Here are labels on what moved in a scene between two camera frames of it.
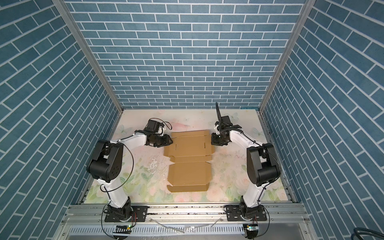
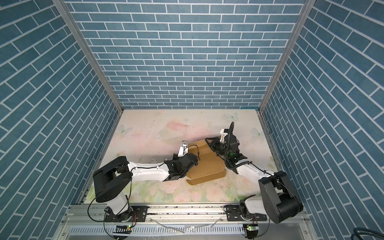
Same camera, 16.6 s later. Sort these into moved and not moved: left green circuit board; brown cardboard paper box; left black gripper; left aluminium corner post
Moved: brown cardboard paper box; left black gripper
Not moved: left aluminium corner post; left green circuit board
